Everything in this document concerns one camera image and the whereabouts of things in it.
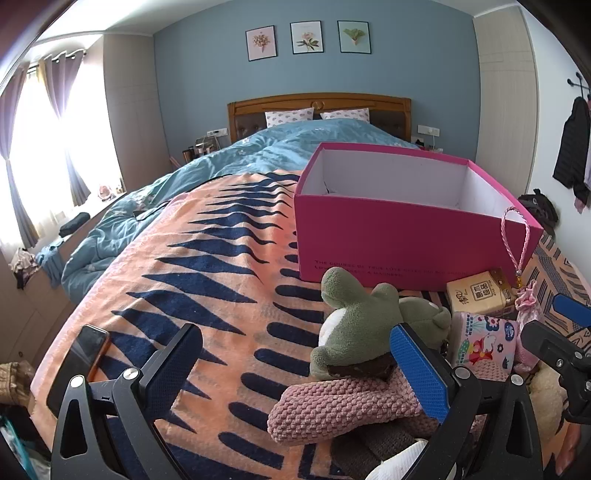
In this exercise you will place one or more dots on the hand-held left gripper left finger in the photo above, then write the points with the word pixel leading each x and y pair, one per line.
pixel 173 369

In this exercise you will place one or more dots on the cream plush toy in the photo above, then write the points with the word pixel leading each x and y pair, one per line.
pixel 547 406

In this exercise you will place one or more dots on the crumpled patterned clothing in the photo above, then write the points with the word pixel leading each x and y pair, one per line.
pixel 24 265

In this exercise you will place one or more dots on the tan bag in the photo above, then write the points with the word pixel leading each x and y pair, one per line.
pixel 14 383

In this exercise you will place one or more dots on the white patterned pillow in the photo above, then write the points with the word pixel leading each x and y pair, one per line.
pixel 288 117
pixel 345 114

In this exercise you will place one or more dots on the orange navy patterned blanket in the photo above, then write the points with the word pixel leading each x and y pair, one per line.
pixel 207 286

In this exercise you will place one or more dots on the pink cardboard box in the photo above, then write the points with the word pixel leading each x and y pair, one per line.
pixel 392 240

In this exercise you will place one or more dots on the wooden bed headboard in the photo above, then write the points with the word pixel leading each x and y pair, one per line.
pixel 318 102

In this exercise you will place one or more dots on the beige wardrobe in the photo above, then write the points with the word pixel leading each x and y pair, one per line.
pixel 505 92

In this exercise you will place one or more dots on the cluttered bedside table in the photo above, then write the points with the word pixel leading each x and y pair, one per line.
pixel 198 148

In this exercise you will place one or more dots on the green frog plush toy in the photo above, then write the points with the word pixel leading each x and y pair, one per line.
pixel 360 332

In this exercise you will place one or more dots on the white wall outlet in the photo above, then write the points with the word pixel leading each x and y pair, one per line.
pixel 217 132
pixel 428 129

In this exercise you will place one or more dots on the white flower framed picture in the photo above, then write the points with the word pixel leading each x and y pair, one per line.
pixel 306 38

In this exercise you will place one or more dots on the black smartphone orange case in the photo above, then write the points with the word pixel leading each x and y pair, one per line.
pixel 78 364

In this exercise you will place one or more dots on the beige wall cabinet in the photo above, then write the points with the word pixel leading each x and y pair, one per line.
pixel 134 101

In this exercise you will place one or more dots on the black puffer jacket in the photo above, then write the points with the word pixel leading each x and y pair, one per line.
pixel 572 147

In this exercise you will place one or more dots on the pink ornament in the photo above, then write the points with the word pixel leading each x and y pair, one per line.
pixel 107 193

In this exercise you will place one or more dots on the purple curtain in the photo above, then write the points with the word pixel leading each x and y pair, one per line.
pixel 14 194
pixel 60 101

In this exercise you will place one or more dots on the pink knitted plush toy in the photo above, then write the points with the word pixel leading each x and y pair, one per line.
pixel 332 401

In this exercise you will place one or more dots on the blue floral duvet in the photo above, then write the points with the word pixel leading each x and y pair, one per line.
pixel 221 157

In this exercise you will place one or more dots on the green leaf framed picture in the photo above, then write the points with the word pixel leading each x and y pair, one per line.
pixel 354 37

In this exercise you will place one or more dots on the pink floral tissue pack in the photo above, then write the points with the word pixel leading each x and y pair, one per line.
pixel 482 341

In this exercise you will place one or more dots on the pile of dark clothes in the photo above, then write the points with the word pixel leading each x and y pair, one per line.
pixel 538 207

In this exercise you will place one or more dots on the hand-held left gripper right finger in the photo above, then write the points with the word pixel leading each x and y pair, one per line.
pixel 418 369

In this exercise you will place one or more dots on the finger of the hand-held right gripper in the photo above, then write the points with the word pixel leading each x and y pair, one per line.
pixel 575 310
pixel 549 342

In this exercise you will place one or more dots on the golden tissue pack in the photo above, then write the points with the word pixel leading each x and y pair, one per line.
pixel 475 293

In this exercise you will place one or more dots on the black wall coat rack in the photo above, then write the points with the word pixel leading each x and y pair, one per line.
pixel 581 85

